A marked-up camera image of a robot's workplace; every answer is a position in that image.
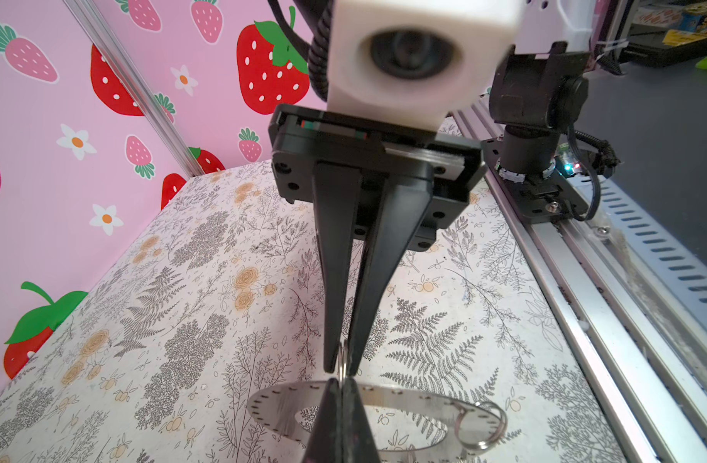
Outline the right aluminium corner post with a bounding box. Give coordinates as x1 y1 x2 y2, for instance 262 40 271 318
63 0 204 177

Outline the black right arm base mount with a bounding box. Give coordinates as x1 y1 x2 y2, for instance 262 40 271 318
483 133 600 224

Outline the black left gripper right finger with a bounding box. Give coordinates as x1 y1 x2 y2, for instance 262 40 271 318
341 377 381 463

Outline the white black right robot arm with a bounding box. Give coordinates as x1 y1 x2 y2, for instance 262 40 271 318
269 1 600 376

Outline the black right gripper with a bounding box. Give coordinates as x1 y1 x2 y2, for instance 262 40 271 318
269 104 488 376

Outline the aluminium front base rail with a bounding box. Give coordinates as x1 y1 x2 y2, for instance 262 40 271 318
451 97 707 463

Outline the grey slotted cable duct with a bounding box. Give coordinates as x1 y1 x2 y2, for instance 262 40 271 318
600 179 707 331

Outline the silver split keyring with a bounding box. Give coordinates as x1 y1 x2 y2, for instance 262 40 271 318
454 400 508 455

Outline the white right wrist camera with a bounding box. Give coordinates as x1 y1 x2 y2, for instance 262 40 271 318
326 0 525 131

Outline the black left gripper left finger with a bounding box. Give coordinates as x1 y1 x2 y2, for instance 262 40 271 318
303 379 343 463

